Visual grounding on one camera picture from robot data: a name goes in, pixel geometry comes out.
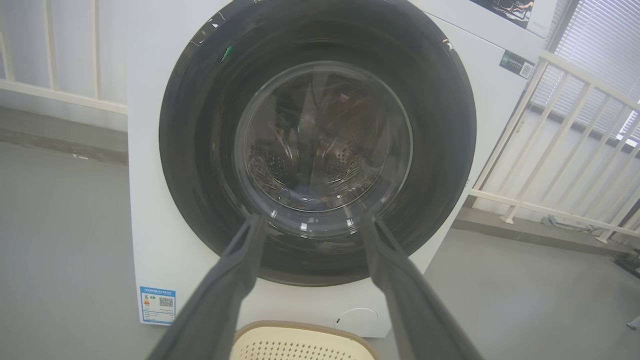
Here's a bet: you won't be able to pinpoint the white front-load washing machine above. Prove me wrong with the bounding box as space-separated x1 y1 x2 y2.
126 0 559 339

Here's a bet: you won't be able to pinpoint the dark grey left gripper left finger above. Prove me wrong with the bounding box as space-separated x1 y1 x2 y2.
147 213 269 360

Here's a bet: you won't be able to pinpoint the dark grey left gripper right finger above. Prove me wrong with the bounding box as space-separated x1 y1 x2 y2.
360 212 484 360

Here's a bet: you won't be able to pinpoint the blue energy label sticker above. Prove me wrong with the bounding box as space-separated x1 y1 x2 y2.
139 285 177 326

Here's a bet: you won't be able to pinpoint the round white filter cover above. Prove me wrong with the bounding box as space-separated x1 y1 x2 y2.
333 307 379 334

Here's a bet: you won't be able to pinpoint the white metal railing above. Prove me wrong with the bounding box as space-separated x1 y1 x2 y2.
470 49 640 245
0 0 129 117

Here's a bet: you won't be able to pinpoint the black glass washing machine door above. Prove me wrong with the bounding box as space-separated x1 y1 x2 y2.
158 0 477 287

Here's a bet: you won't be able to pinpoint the white window blinds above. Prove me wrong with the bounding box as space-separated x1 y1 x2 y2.
530 0 640 147

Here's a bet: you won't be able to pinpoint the cream perforated laundry basket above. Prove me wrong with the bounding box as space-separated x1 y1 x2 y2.
229 320 379 360

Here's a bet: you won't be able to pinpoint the dark QR code sticker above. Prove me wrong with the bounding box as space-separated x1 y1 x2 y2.
498 49 535 80

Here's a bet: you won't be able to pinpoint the black equipment case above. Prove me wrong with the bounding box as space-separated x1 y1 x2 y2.
614 254 640 279

